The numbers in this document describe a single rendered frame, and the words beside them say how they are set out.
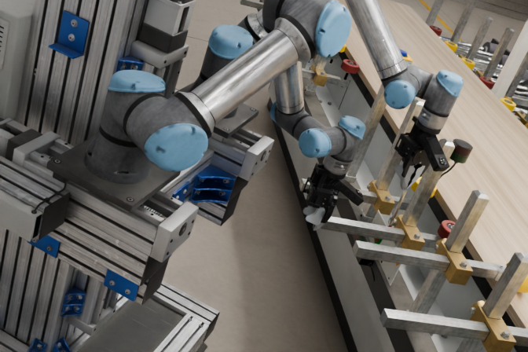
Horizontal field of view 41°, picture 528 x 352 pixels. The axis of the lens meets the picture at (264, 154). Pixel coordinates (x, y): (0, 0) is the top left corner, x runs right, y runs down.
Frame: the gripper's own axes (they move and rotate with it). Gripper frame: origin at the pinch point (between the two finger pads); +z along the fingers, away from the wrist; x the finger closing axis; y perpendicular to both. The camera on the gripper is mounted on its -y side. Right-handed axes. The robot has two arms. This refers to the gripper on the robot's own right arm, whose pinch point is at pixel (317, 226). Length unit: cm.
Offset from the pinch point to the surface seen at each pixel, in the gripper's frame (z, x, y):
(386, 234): -2.5, 1.6, -20.8
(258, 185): 83, -156, -30
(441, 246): -13.6, 19.7, -26.8
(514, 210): -8, -19, -74
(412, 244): -2.8, 5.1, -28.4
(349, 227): -2.6, 1.6, -8.7
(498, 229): -8, -5, -61
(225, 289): 83, -66, -3
